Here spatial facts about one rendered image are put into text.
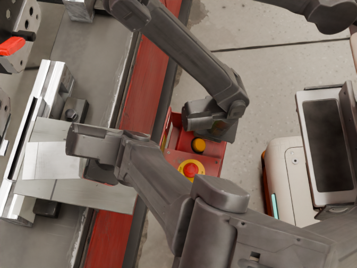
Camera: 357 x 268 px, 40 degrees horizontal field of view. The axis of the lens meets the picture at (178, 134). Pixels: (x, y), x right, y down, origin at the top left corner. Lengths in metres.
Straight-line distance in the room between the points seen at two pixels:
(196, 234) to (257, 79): 1.83
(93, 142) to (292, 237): 0.48
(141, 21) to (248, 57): 1.55
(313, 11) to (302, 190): 1.01
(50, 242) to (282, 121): 1.29
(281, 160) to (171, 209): 1.32
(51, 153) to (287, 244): 0.75
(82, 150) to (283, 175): 1.09
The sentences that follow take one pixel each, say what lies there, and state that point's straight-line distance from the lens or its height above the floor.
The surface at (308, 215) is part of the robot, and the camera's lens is 1.78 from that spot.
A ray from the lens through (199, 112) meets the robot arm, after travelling 1.05.
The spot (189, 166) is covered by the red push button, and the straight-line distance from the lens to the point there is 1.24.
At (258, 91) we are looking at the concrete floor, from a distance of 2.22.
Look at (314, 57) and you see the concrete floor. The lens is 2.34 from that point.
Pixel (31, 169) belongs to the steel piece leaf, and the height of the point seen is 1.00.
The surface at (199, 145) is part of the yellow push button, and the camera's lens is 1.34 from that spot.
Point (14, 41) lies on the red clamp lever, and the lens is 0.88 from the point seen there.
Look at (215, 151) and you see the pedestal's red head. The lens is 1.36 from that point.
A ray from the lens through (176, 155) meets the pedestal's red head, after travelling 1.28.
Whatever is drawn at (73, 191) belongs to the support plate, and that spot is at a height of 1.00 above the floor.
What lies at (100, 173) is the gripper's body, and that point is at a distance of 0.95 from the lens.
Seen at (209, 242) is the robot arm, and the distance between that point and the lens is 0.44.
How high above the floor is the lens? 1.99
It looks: 69 degrees down
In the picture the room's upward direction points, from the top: 10 degrees counter-clockwise
